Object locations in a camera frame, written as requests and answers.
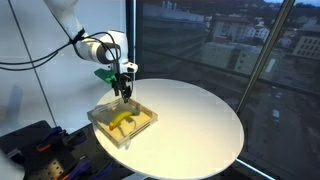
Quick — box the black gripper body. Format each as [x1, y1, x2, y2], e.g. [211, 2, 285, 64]
[112, 72, 133, 90]

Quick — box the yellow banana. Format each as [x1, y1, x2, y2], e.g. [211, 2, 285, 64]
[108, 110, 135, 132]

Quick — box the white rounded robot base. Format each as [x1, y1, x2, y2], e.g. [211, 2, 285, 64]
[0, 149, 26, 180]

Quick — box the wooden tray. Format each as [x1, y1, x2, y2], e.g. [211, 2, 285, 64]
[87, 97, 159, 150]

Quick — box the blue orange spring clamp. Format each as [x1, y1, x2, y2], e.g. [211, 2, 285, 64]
[54, 156, 116, 180]
[35, 125, 88, 154]

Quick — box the perforated metal mounting board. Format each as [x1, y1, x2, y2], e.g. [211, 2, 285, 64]
[0, 119, 113, 180]

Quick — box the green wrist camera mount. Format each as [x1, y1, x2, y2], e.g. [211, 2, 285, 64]
[94, 68, 117, 84]

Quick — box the window corner frame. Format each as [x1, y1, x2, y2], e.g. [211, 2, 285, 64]
[125, 0, 138, 81]

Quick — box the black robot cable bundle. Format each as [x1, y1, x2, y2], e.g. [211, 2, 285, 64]
[0, 31, 84, 72]

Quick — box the metal window mullion post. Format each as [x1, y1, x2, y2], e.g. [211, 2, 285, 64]
[234, 0, 296, 116]

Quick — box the window bottom frame rail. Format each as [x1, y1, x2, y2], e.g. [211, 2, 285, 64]
[234, 158, 278, 180]

